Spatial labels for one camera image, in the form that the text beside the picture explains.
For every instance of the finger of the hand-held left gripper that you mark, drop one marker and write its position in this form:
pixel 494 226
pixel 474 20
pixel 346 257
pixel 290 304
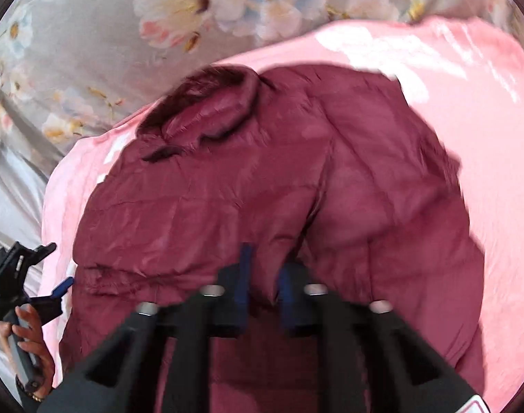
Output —
pixel 62 288
pixel 38 251

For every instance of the pink printed blanket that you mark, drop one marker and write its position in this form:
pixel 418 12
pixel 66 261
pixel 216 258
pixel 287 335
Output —
pixel 481 137

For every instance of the person's left forearm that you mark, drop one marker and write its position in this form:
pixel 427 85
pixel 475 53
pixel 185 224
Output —
pixel 27 401

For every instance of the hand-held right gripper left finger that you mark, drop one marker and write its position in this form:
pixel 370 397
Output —
pixel 245 284

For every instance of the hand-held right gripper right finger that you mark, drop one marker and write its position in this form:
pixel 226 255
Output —
pixel 286 301

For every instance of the grey floral bedsheet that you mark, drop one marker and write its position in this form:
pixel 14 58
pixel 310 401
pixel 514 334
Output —
pixel 94 30

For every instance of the maroon puffer jacket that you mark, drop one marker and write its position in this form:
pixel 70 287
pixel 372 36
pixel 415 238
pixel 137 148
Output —
pixel 244 180

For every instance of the person's left hand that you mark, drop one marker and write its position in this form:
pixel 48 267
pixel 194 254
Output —
pixel 38 344

